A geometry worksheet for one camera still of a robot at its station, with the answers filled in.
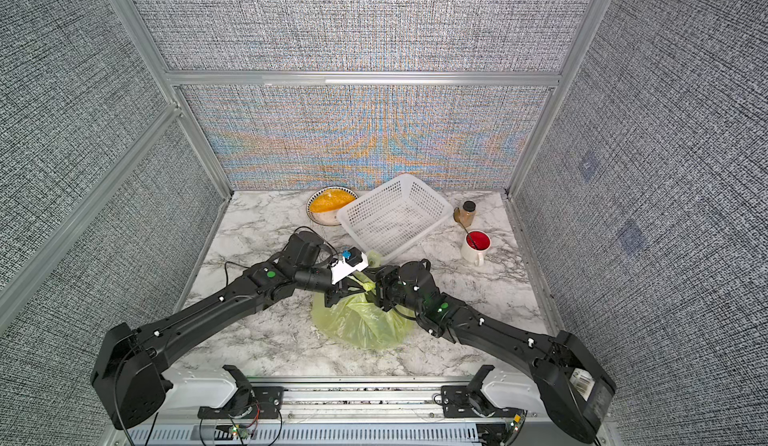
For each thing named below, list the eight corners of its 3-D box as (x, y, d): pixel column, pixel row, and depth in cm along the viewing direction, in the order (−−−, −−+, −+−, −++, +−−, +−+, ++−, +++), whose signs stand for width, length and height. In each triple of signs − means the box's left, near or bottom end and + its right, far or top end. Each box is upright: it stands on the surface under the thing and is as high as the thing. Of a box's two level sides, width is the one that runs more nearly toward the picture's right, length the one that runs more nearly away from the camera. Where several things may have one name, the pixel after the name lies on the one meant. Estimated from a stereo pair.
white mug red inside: (455, 254, 104) (459, 241, 98) (470, 239, 108) (475, 225, 102) (477, 270, 100) (483, 258, 94) (491, 253, 104) (498, 240, 98)
